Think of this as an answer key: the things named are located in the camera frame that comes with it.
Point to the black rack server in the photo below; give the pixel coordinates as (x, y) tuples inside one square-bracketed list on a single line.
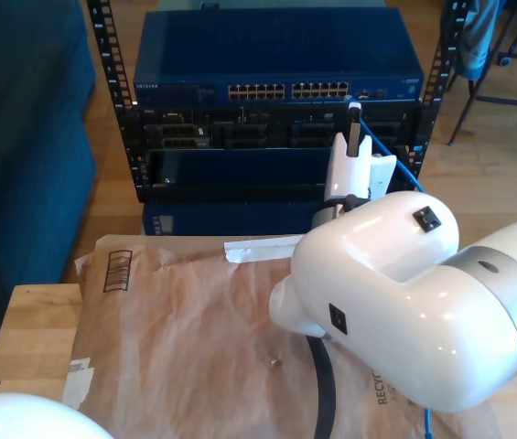
[(249, 132)]

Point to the black rack shelf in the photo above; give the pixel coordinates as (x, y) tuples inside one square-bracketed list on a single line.
[(240, 192)]

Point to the dark blue flat chassis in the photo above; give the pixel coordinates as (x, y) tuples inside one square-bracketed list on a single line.
[(240, 219)]

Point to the grey-blue cloth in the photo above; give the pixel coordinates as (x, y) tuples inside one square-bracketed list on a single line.
[(477, 41)]

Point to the dark metal stool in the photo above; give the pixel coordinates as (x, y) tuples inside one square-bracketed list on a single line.
[(514, 101)]

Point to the brown paper mailer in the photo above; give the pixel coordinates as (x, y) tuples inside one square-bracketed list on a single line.
[(171, 343)]

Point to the blue sofa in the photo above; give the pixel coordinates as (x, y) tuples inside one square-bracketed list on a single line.
[(20, 160)]

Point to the blue network switch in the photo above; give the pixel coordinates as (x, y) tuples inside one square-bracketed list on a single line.
[(276, 46)]

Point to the black server rack frame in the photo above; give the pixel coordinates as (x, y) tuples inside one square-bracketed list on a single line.
[(111, 59)]

